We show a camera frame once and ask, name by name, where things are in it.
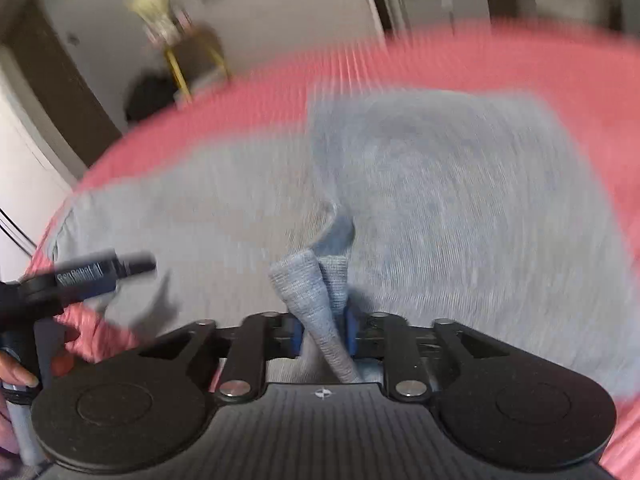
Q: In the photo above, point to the brown wooden door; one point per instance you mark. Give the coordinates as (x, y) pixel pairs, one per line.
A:
(60, 100)

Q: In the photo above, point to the yellow side table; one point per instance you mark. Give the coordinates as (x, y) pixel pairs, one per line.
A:
(177, 72)

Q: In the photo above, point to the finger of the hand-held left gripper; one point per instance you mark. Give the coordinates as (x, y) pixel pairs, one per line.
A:
(134, 265)

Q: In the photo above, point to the pale yellow flower bouquet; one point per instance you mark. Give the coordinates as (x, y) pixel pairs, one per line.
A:
(152, 10)

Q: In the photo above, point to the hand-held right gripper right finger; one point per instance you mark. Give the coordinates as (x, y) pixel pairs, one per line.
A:
(351, 337)

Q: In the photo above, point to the dark cloth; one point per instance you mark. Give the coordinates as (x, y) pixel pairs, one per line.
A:
(147, 97)

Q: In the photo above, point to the pink ribbed blanket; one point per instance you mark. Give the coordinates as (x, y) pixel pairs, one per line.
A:
(450, 60)

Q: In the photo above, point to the grey pants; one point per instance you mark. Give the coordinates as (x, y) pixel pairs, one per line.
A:
(450, 185)

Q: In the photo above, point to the person's left hand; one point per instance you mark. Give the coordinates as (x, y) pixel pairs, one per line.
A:
(17, 371)

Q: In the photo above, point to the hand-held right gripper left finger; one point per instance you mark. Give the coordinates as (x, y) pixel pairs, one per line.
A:
(297, 337)

